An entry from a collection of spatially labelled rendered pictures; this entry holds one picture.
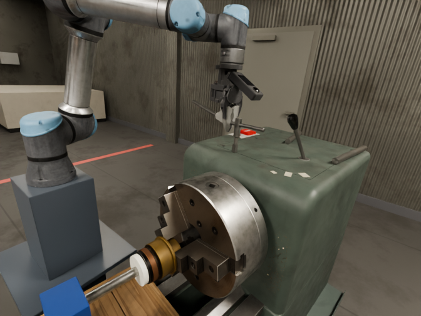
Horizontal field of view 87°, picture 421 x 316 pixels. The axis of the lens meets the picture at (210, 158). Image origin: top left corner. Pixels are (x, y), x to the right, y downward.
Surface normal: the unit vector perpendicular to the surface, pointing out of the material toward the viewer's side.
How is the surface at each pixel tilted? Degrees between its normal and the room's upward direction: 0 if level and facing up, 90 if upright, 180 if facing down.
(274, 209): 90
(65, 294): 0
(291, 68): 90
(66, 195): 90
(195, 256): 9
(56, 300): 0
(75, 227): 90
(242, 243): 63
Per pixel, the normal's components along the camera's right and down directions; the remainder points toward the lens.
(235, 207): 0.47, -0.57
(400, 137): -0.61, 0.24
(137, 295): 0.07, -0.93
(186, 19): -0.19, 0.34
